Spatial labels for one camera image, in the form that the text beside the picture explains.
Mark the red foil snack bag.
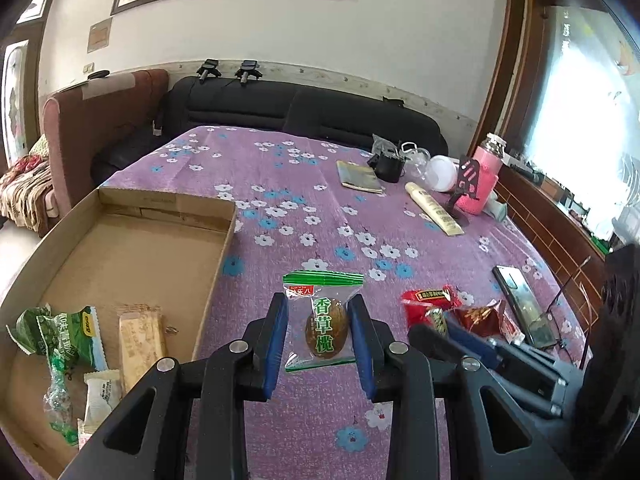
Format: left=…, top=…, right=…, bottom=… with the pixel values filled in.
left=454, top=300, right=504, bottom=339

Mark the beige wafer snack pack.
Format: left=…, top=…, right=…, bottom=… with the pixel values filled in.
left=118, top=304, right=167, bottom=392

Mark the olive snack clear packet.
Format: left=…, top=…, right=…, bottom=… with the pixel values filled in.
left=282, top=270, right=364, bottom=373

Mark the clear green candy bag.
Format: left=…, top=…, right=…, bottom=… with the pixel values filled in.
left=43, top=351, right=78, bottom=446

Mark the green peas snack bag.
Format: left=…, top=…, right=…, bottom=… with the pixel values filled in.
left=36, top=306, right=108, bottom=374

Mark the dark green snack bag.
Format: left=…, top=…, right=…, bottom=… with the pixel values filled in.
left=6, top=304, right=52, bottom=356

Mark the white red snack packet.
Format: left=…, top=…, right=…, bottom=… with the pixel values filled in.
left=77, top=419, right=96, bottom=450

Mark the red bar snack pack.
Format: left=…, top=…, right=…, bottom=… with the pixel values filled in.
left=400, top=285, right=462, bottom=334

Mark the black smartphone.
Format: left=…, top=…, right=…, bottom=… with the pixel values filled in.
left=492, top=266, right=556, bottom=350

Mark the cream lotion tube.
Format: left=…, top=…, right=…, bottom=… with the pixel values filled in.
left=405, top=182, right=464, bottom=236

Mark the black phone stand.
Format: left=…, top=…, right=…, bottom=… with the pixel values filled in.
left=445, top=156, right=480, bottom=228

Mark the white round jar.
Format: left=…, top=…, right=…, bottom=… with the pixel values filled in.
left=425, top=155, right=458, bottom=193

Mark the black pen cup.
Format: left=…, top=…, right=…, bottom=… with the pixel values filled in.
left=367, top=134, right=407, bottom=183

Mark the clear plastic cup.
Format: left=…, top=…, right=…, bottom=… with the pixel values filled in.
left=400, top=142, right=431, bottom=180

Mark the small olive notebook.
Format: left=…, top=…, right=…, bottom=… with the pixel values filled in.
left=336, top=160, right=384, bottom=195

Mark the purple floral tablecloth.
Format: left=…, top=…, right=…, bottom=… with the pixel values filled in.
left=104, top=126, right=560, bottom=479

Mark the cardboard tray box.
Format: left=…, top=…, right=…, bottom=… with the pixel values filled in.
left=1, top=188, right=235, bottom=479

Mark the pink sleeved bottle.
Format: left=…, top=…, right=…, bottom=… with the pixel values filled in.
left=458, top=133, right=506, bottom=214

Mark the black leather sofa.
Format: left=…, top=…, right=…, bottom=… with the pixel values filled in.
left=90, top=76, right=449, bottom=185

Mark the patterned blanket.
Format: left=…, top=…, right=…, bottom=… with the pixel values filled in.
left=1, top=136, right=60, bottom=237

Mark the maroon armchair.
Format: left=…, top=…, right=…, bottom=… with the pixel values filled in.
left=42, top=68, right=169, bottom=216

